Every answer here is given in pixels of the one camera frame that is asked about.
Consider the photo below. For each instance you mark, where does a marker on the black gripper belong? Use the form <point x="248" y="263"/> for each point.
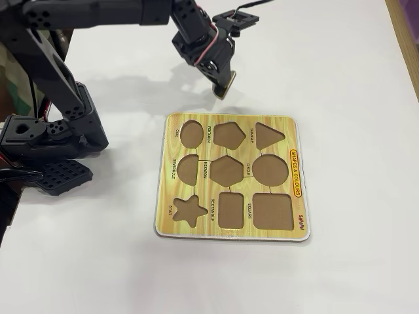
<point x="225" y="62"/>

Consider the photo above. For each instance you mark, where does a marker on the black semicircle piece yellow pin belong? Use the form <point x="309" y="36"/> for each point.
<point x="228" y="85"/>

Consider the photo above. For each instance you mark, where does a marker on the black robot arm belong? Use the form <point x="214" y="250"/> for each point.
<point x="59" y="75"/>

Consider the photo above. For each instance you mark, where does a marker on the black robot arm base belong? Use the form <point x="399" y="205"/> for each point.
<point x="19" y="144"/>

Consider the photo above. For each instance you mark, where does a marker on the wooden shape puzzle board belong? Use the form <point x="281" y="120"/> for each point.
<point x="203" y="196"/>

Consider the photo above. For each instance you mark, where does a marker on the silver metal pipe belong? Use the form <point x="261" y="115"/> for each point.
<point x="62" y="39"/>

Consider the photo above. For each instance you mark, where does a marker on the black grid table clamp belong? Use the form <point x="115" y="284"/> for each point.
<point x="65" y="176"/>

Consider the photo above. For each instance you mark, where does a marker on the purple box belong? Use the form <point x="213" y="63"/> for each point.
<point x="413" y="6"/>

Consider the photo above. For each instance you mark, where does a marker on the patterned green beige cloth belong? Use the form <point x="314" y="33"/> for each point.
<point x="13" y="85"/>

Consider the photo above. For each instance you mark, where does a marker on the glossy black clamp lever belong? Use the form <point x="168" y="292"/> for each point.
<point x="16" y="175"/>

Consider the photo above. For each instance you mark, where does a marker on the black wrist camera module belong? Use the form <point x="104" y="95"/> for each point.
<point x="237" y="18"/>

